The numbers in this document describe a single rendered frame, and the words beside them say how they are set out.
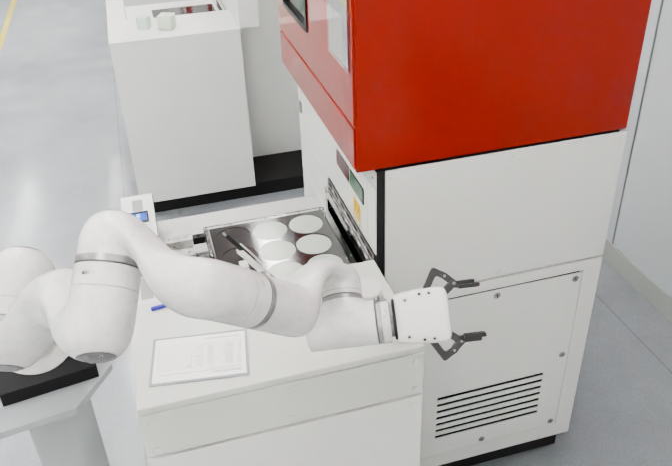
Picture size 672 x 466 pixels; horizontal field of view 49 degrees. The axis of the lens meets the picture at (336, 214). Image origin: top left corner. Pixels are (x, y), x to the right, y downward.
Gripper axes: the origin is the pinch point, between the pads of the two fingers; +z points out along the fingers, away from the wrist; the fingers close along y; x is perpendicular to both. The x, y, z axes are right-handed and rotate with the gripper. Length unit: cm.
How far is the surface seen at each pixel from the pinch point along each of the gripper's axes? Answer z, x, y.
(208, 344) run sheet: -57, -26, 3
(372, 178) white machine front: -16, -42, -31
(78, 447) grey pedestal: -98, -46, 27
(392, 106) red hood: -9, -31, -46
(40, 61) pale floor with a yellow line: -280, -450, -208
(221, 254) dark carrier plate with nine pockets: -61, -66, -18
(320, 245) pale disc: -33, -70, -17
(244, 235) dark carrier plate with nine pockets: -55, -74, -22
